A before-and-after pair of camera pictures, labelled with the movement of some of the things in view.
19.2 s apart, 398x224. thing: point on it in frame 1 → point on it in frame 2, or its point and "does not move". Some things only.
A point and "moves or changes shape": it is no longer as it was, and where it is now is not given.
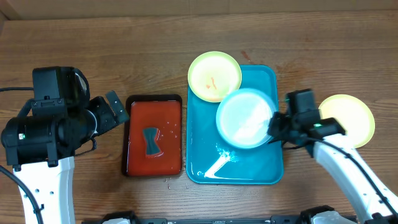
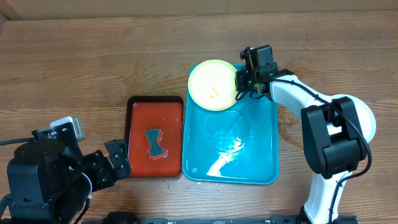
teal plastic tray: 210,160 does not move
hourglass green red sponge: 152,149 does not move
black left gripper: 108,121 → 106,177
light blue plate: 242,118 → 364,116
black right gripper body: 277,126 → 249,79
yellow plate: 213,74 moves or changes shape
